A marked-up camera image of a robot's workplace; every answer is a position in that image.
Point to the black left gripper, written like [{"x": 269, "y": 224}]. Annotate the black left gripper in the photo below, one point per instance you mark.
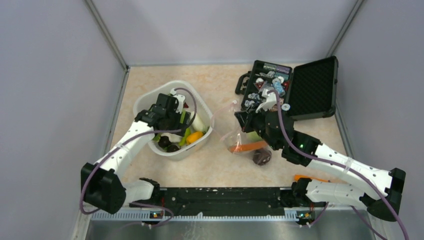
[{"x": 179, "y": 125}]

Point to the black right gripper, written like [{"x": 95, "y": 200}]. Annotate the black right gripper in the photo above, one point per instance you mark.
[{"x": 246, "y": 118}]

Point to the green cabbage toy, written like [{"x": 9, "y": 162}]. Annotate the green cabbage toy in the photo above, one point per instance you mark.
[{"x": 253, "y": 137}]

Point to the orange carrot toy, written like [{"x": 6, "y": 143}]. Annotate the orange carrot toy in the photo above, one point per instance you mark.
[{"x": 239, "y": 147}]

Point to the white plastic basket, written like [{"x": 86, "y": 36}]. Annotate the white plastic basket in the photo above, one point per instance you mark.
[{"x": 203, "y": 113}]

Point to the dark purple round fruit toy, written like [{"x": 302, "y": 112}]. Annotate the dark purple round fruit toy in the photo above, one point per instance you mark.
[{"x": 261, "y": 156}]

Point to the clear zip top bag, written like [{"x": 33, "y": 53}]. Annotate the clear zip top bag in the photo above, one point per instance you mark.
[{"x": 226, "y": 126}]

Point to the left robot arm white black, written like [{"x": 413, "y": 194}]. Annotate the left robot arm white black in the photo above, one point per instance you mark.
[{"x": 101, "y": 184}]

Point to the orange object behind right arm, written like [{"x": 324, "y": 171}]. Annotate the orange object behind right arm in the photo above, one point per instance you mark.
[{"x": 297, "y": 177}]

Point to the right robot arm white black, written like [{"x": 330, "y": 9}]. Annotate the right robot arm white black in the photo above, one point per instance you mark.
[{"x": 377, "y": 190}]

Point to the small orange fruit toy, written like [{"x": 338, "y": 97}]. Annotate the small orange fruit toy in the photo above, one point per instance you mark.
[{"x": 193, "y": 137}]

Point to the white radish toy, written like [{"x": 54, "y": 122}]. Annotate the white radish toy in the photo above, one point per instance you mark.
[{"x": 198, "y": 124}]

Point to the black poker chip case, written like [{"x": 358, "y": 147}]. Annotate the black poker chip case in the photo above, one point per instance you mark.
[{"x": 310, "y": 89}]

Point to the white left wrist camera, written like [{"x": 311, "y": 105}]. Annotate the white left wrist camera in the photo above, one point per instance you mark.
[{"x": 180, "y": 98}]

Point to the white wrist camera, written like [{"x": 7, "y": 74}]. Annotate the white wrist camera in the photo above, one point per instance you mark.
[
  {"x": 270, "y": 99},
  {"x": 180, "y": 98}
]

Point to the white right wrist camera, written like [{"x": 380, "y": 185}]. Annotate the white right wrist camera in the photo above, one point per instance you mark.
[{"x": 270, "y": 99}]

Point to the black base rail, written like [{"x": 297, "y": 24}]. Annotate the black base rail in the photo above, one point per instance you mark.
[{"x": 226, "y": 201}]

